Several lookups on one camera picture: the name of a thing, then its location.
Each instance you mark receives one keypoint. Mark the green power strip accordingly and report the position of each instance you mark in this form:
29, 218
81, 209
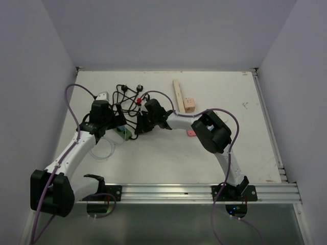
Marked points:
126, 134

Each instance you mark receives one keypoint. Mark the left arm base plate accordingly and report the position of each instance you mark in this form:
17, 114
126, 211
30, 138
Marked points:
114, 190

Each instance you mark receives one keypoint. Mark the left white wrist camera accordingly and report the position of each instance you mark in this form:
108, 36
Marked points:
103, 96

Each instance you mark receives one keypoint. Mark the peach cube socket adapter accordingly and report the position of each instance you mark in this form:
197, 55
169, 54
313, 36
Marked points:
189, 105

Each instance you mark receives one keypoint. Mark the cream power strip red buttons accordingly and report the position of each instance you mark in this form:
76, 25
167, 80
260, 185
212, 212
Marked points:
178, 95

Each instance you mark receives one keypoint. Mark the light blue plug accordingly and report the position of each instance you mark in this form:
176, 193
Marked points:
121, 128

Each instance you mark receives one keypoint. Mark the right wrist camera red cap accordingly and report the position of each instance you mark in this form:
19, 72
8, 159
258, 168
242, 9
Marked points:
141, 101

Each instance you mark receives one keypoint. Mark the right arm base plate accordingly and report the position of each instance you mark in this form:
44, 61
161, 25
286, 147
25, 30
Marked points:
229, 193

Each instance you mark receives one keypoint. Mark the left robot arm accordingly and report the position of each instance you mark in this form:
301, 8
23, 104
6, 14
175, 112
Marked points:
52, 190

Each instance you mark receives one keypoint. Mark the aluminium front rail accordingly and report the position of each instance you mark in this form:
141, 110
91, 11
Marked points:
201, 194

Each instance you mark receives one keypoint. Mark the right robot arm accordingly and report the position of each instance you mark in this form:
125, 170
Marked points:
213, 134

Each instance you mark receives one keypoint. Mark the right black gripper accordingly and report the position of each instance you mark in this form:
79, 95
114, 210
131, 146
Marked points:
142, 127

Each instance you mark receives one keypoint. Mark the blue plug charger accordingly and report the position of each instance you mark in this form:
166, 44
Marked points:
210, 127

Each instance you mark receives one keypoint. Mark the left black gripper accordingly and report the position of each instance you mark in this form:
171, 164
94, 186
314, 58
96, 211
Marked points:
118, 120

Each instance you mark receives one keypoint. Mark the pink square plug charger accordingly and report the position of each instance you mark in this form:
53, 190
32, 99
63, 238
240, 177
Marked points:
190, 133

